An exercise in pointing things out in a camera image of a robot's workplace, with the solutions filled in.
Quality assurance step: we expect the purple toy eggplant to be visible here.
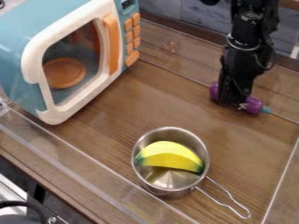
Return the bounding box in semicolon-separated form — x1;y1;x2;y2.
210;82;271;116

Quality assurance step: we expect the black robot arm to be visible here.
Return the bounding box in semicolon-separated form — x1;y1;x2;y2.
216;0;279;114

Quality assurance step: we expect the silver pot with wire handle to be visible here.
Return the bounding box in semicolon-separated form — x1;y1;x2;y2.
131;126;251;220

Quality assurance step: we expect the black cable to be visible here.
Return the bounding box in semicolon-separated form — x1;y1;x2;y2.
0;199;51;224

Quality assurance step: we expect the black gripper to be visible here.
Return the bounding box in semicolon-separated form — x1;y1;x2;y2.
219;45;275;110

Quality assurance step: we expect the orange microwave turntable plate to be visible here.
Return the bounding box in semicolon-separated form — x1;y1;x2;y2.
43;58;87;89

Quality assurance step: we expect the yellow green toy banana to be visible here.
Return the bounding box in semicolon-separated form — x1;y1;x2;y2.
134;141;204;174

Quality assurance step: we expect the blue toy microwave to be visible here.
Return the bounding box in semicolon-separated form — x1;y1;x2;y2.
0;0;142;125

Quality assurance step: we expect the clear acrylic barrier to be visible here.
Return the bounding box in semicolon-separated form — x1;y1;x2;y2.
0;100;199;224

